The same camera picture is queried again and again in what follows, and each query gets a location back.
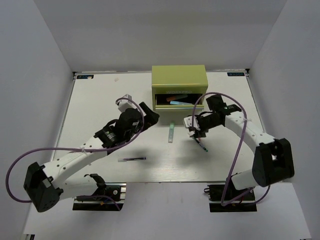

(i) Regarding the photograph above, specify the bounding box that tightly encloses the green highlighter pen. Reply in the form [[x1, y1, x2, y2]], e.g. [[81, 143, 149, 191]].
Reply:
[[168, 122, 175, 143]]

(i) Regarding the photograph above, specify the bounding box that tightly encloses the blue highlighter pen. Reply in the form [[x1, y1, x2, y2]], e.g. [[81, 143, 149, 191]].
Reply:
[[169, 100, 192, 106]]

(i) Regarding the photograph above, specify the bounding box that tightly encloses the orange highlighter pen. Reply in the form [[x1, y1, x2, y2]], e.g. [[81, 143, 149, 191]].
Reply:
[[166, 95, 182, 102]]

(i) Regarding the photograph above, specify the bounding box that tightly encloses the green metal drawer toolbox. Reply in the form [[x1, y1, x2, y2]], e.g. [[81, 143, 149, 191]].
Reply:
[[151, 65, 209, 112]]

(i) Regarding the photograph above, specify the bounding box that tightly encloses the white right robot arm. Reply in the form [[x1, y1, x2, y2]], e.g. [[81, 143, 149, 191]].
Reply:
[[183, 94, 295, 205]]

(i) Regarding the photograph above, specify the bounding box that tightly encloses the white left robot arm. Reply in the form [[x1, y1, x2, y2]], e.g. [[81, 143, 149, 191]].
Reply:
[[23, 102, 160, 213]]

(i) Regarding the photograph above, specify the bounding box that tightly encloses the green pen refill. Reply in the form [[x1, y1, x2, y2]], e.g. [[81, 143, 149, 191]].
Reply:
[[198, 141, 208, 152]]

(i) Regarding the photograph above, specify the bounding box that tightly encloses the purple pen refill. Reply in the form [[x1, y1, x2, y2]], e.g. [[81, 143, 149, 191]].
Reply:
[[117, 157, 147, 163]]

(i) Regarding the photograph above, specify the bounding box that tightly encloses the black logo sticker right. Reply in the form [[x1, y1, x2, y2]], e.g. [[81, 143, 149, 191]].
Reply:
[[227, 72, 246, 77]]

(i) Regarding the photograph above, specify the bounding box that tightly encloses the black logo sticker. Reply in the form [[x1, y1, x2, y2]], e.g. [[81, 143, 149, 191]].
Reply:
[[227, 72, 246, 77], [76, 74, 94, 80]]

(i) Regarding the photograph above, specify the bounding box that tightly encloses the black logo sticker left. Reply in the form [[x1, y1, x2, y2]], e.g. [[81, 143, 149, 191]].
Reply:
[[76, 74, 94, 80]]

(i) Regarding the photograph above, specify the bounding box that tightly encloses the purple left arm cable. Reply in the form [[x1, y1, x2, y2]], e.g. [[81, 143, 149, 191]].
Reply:
[[5, 97, 146, 211]]

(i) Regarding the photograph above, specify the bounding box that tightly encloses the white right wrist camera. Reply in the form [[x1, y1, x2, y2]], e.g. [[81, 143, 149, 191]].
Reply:
[[183, 115, 200, 131]]

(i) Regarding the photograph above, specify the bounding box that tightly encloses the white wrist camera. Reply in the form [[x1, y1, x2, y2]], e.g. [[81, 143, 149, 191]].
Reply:
[[115, 94, 134, 113], [183, 115, 200, 131]]

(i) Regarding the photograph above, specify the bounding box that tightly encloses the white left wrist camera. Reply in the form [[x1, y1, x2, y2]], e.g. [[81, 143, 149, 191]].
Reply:
[[115, 94, 134, 113]]

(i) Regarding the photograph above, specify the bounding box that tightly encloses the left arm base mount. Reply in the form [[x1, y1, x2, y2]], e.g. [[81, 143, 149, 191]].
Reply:
[[72, 183, 127, 212]]

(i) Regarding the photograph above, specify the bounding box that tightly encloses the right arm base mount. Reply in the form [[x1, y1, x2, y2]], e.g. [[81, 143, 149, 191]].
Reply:
[[203, 183, 258, 214]]

